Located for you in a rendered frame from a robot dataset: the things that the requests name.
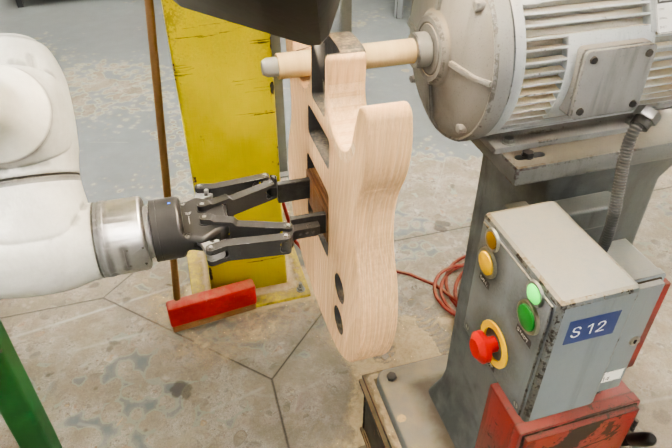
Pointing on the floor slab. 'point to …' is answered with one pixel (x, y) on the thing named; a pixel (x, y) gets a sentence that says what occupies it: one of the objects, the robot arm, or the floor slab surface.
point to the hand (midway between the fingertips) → (314, 204)
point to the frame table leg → (22, 401)
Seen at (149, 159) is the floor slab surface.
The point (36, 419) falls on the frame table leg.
